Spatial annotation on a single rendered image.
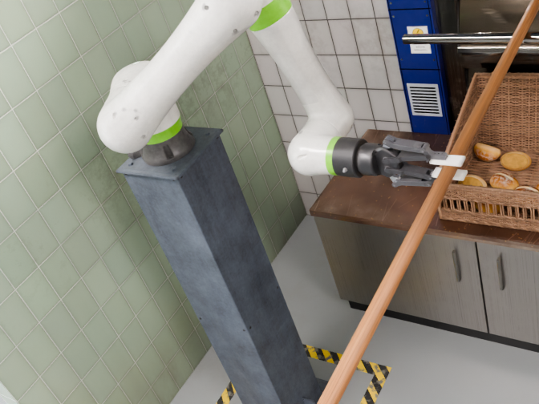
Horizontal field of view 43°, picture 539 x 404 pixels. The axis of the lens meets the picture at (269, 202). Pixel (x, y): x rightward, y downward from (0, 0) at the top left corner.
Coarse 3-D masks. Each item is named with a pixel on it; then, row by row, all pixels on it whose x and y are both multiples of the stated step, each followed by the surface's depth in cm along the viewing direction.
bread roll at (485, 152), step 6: (480, 144) 235; (486, 144) 234; (474, 150) 238; (480, 150) 235; (486, 150) 233; (492, 150) 233; (498, 150) 233; (480, 156) 236; (486, 156) 234; (492, 156) 233; (498, 156) 233
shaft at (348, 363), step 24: (528, 24) 180; (504, 72) 166; (480, 96) 160; (480, 120) 154; (456, 144) 148; (456, 168) 144; (432, 192) 139; (432, 216) 136; (408, 240) 130; (408, 264) 128; (384, 288) 123; (384, 312) 121; (360, 336) 116; (336, 384) 110
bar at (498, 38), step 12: (408, 36) 199; (420, 36) 197; (432, 36) 195; (444, 36) 193; (456, 36) 191; (468, 36) 189; (480, 36) 187; (492, 36) 186; (504, 36) 184; (528, 36) 180
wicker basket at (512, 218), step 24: (480, 72) 234; (504, 96) 232; (456, 120) 225; (504, 120) 236; (528, 120) 231; (504, 144) 239; (528, 144) 235; (480, 168) 235; (504, 168) 232; (528, 168) 228; (456, 192) 212; (480, 192) 207; (504, 192) 202; (528, 192) 198; (456, 216) 220; (480, 216) 213; (504, 216) 209; (528, 216) 211
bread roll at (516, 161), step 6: (504, 156) 228; (510, 156) 227; (516, 156) 226; (522, 156) 225; (528, 156) 225; (504, 162) 228; (510, 162) 227; (516, 162) 226; (522, 162) 225; (528, 162) 224; (510, 168) 227; (516, 168) 226; (522, 168) 226
